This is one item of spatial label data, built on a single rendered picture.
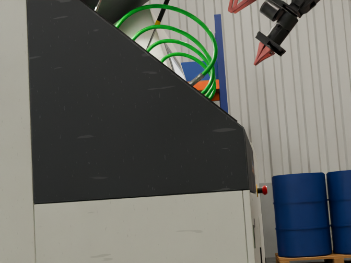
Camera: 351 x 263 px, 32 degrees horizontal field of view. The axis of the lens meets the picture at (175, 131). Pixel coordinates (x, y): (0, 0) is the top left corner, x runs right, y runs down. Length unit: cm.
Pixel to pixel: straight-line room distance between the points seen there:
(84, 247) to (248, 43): 720
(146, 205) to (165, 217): 6
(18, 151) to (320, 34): 737
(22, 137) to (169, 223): 47
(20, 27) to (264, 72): 698
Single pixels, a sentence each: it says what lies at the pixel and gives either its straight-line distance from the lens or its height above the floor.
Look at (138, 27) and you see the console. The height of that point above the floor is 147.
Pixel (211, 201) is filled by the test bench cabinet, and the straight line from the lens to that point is 157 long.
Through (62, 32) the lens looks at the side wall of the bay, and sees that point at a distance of 173.
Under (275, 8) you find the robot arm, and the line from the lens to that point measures 208.
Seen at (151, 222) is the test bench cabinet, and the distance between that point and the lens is 160.
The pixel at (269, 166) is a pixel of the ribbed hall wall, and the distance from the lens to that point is 844.
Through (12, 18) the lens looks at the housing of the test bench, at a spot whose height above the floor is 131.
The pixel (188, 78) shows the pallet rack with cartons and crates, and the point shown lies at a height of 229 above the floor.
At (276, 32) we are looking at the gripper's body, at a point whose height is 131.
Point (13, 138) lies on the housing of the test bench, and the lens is 172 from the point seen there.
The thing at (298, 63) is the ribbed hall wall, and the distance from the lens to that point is 869.
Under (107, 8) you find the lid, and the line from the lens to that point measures 230.
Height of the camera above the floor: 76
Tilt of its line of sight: 7 degrees up
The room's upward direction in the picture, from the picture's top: 4 degrees counter-clockwise
